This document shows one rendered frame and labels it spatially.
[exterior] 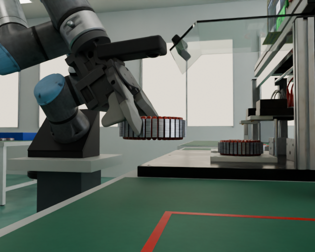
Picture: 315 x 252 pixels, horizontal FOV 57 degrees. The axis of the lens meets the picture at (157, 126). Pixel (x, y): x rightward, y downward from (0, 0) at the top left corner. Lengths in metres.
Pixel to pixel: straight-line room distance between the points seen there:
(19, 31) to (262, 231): 0.58
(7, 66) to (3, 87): 6.44
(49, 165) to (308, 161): 0.79
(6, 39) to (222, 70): 5.12
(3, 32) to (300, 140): 0.62
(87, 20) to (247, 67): 5.21
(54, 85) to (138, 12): 5.21
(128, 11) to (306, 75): 5.73
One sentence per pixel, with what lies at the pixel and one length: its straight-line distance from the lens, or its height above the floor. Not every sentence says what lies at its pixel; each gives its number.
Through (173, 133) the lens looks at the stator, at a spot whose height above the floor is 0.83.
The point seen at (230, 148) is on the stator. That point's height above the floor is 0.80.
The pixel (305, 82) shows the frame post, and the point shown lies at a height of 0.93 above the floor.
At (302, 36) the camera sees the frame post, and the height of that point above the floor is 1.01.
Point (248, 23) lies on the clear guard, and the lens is 0.65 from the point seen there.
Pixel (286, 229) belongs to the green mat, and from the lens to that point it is 0.29.
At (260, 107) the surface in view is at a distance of 0.75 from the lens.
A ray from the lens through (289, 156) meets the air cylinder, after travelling 0.81.
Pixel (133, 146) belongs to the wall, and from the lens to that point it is 5.70.
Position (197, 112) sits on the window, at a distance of 5.51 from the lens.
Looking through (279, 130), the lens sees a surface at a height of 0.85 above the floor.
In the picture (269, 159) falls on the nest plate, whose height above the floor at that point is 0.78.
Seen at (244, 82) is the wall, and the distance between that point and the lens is 5.61.
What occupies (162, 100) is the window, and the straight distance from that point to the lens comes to 5.61.
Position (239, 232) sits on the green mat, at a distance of 0.27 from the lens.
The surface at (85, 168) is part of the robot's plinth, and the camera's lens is 1.00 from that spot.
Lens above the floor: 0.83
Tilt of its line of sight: 2 degrees up
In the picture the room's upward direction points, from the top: straight up
